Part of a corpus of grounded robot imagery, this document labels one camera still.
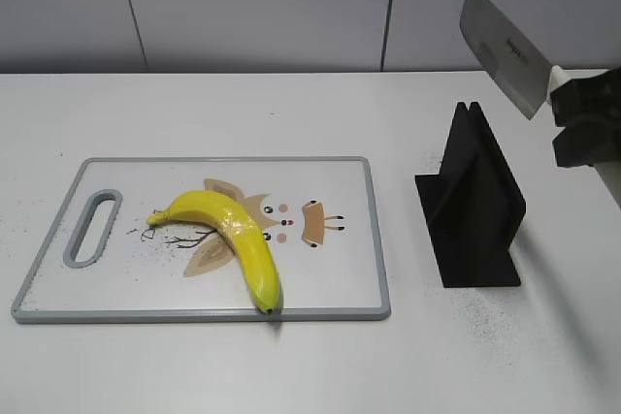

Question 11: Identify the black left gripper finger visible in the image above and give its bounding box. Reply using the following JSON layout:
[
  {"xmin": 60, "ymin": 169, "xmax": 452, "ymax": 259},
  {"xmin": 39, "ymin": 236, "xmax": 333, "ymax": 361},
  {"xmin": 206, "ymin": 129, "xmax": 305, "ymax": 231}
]
[{"xmin": 552, "ymin": 116, "xmax": 620, "ymax": 168}]

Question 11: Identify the silver knife with white handle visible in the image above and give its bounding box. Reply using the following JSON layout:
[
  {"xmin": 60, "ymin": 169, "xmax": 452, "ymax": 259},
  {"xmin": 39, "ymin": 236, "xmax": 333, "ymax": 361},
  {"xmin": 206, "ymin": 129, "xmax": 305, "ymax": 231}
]
[{"xmin": 459, "ymin": 0, "xmax": 570, "ymax": 119}]

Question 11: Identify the yellow plastic banana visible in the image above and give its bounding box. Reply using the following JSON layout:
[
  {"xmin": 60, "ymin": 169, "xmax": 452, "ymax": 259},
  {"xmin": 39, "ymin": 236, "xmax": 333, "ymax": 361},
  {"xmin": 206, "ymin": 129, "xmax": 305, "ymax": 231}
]
[{"xmin": 147, "ymin": 190, "xmax": 281, "ymax": 314}]

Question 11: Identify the white cutting board grey rim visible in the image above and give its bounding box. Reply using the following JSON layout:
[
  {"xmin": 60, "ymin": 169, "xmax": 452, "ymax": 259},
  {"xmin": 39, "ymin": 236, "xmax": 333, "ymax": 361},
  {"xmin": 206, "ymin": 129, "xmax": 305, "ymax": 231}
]
[{"xmin": 11, "ymin": 156, "xmax": 390, "ymax": 324}]

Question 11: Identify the black knife stand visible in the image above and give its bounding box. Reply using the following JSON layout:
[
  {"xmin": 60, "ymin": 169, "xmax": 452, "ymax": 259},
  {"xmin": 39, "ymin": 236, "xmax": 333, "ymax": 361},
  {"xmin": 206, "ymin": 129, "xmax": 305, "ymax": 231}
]
[{"xmin": 414, "ymin": 102, "xmax": 526, "ymax": 288}]

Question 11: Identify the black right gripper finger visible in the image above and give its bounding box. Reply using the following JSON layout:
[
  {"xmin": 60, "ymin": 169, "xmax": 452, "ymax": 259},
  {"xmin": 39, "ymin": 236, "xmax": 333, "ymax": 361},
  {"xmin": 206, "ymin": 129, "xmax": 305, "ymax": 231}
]
[{"xmin": 550, "ymin": 68, "xmax": 620, "ymax": 128}]

